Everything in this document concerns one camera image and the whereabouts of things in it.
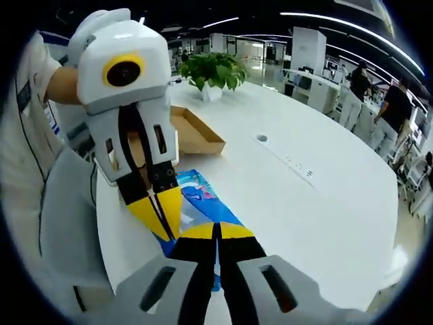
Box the blue printed plastic pack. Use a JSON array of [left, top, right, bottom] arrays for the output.
[[150, 168, 246, 294]]

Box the table socket strip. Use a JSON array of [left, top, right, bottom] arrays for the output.
[[252, 133, 319, 190]]

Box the white office desk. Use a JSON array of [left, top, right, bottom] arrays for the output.
[[282, 67, 342, 114]]

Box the brown cardboard shoe box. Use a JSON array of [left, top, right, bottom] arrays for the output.
[[127, 105, 227, 170]]

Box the long ceiling light strip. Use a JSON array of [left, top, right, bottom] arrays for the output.
[[279, 12, 426, 77]]

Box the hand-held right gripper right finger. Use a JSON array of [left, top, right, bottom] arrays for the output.
[[216, 221, 373, 325]]

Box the person's white shirt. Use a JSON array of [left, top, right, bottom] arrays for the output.
[[0, 32, 72, 272]]

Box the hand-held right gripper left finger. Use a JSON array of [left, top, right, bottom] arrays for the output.
[[111, 222, 217, 325]]

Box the white office chair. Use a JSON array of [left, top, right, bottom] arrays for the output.
[[398, 152, 433, 217]]

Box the thin black cable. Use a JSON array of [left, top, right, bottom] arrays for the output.
[[14, 77, 48, 258]]

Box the potted green plant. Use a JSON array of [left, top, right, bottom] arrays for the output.
[[179, 52, 250, 102]]

